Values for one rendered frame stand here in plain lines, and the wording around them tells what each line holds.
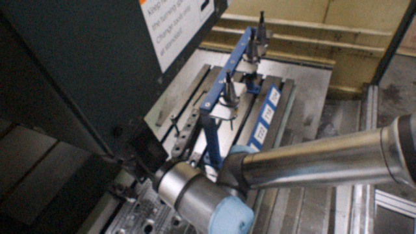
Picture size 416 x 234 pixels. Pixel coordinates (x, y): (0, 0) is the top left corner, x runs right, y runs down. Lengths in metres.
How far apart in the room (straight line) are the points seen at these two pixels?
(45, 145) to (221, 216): 0.79
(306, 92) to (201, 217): 1.13
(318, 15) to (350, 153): 1.02
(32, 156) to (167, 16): 0.83
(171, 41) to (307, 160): 0.27
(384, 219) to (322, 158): 1.43
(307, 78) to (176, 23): 1.21
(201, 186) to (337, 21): 1.11
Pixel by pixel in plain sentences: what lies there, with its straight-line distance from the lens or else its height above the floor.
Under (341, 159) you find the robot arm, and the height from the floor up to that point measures 1.44.
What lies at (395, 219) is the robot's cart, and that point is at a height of 0.21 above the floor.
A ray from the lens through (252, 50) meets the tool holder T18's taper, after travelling 0.89.
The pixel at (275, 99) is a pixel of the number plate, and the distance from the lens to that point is 1.18.
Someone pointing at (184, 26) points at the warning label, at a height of 1.60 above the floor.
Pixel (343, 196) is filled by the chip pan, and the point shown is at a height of 0.67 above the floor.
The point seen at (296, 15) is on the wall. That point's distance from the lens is 1.37.
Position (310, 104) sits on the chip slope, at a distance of 1.41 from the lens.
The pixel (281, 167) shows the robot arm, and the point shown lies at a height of 1.37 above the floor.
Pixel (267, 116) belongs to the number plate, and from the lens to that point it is 1.09.
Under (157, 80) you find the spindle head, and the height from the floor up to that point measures 1.58.
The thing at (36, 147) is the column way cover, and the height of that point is 1.12.
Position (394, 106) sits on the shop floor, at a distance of 2.72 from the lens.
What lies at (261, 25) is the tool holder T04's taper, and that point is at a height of 1.28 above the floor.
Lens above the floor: 1.76
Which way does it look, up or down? 49 degrees down
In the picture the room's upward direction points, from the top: 10 degrees counter-clockwise
